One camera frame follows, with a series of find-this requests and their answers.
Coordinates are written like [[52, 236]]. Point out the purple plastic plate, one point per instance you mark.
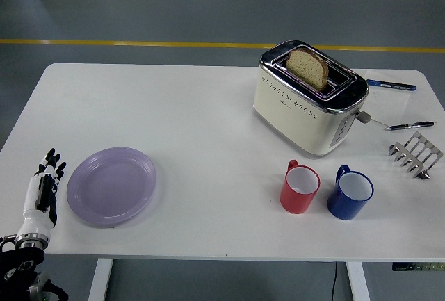
[[111, 189]]

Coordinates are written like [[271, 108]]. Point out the red enamel mug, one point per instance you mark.
[[295, 203]]

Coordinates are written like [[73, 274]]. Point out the cream and chrome toaster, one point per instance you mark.
[[295, 116]]

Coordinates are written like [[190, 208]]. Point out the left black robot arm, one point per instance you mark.
[[21, 269]]

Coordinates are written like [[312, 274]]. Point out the black ballpoint pen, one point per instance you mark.
[[413, 125]]

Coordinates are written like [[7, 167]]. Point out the blue enamel mug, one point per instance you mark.
[[342, 209]]

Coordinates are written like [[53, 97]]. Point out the metal toast rack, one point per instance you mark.
[[436, 156]]

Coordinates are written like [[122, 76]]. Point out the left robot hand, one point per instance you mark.
[[33, 193]]

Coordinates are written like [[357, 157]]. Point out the brown bread slice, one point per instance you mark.
[[306, 68]]

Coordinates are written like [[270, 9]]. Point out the white table leg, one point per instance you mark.
[[101, 280], [358, 280]]

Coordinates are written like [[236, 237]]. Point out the blue marker pen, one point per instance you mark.
[[389, 85]]

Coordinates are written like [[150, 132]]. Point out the table height control panel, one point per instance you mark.
[[417, 266]]

